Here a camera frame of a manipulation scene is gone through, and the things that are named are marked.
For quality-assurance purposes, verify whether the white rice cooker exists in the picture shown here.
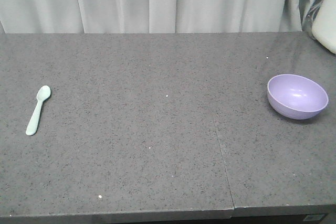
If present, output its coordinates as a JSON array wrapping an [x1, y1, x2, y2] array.
[[312, 0, 336, 54]]

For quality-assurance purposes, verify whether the purple plastic bowl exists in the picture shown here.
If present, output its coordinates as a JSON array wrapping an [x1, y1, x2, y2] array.
[[267, 74, 329, 120]]

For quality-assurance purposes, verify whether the white grey curtain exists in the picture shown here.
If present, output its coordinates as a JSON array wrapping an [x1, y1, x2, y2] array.
[[1, 0, 321, 34]]

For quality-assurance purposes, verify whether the mint green plastic spoon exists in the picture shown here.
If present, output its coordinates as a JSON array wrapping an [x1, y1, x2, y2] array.
[[26, 85, 51, 136]]

